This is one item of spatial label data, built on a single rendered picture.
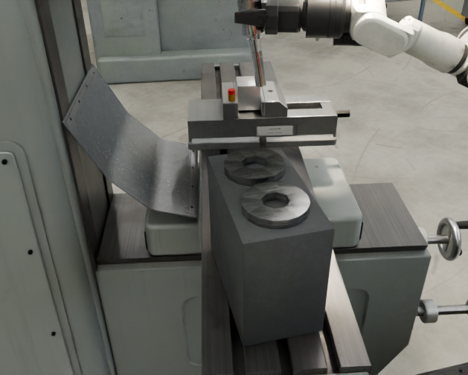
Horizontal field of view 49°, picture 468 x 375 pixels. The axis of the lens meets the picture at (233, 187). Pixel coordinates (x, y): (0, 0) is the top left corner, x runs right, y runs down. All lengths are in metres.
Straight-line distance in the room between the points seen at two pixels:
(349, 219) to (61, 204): 0.62
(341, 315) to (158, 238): 0.51
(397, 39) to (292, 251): 0.54
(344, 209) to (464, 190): 1.80
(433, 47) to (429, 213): 1.67
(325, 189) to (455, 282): 1.19
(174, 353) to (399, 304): 0.59
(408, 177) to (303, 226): 2.34
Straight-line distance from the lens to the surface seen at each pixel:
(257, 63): 1.10
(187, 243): 1.17
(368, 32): 1.04
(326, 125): 1.22
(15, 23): 0.95
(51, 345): 1.33
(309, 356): 0.75
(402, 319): 1.43
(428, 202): 2.78
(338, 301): 0.82
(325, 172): 1.33
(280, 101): 1.17
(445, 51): 1.13
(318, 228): 0.65
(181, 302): 1.28
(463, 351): 2.09
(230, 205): 0.68
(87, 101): 1.16
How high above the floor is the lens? 1.51
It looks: 33 degrees down
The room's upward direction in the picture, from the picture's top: 1 degrees counter-clockwise
